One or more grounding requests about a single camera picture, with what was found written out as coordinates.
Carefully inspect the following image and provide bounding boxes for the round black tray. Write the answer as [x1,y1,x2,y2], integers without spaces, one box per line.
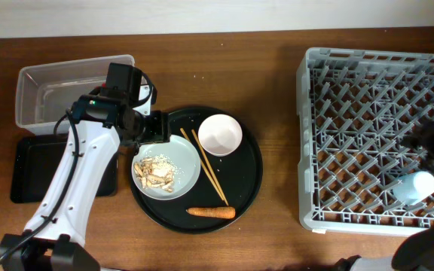
[129,123,263,234]

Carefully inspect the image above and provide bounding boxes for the food scraps and rice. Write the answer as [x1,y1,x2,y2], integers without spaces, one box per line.
[133,154,178,193]

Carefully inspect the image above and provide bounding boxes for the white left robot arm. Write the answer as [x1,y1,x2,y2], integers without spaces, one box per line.
[0,94,170,270]

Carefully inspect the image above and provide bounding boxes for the black rectangular tray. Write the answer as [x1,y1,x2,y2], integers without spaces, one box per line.
[10,133,119,205]

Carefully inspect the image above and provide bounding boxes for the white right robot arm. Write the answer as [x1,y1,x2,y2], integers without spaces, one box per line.
[330,121,434,271]

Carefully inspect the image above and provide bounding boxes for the light blue cup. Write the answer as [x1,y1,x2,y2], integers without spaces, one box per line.
[392,171,434,206]

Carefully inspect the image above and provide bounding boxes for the light grey plate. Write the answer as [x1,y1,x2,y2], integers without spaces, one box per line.
[130,135,200,200]

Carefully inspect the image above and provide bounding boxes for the orange carrot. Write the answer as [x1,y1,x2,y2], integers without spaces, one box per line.
[186,207,236,219]

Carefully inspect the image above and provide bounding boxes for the clear plastic bin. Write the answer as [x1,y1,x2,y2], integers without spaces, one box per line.
[15,54,135,136]

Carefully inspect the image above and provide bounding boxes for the pink bowl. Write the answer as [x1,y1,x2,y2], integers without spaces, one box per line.
[197,114,243,157]

